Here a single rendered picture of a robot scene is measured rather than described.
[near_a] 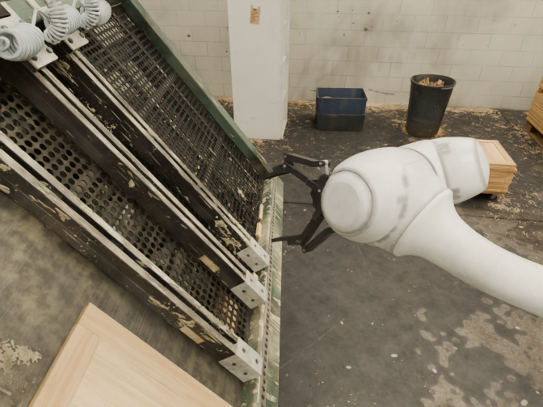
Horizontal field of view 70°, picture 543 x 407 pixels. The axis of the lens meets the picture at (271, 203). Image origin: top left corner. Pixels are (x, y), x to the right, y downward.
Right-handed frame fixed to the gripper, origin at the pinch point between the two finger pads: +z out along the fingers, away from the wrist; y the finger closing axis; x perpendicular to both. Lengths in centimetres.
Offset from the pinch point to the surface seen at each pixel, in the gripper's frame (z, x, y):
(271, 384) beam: 37, -24, -55
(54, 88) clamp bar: 48, 21, 42
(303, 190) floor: 175, -237, 15
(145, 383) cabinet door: 31.2, 19.6, -33.6
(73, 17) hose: 39, 17, 57
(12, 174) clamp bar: 36, 37, 17
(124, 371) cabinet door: 31.0, 24.1, -29.0
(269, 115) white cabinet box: 237, -283, 114
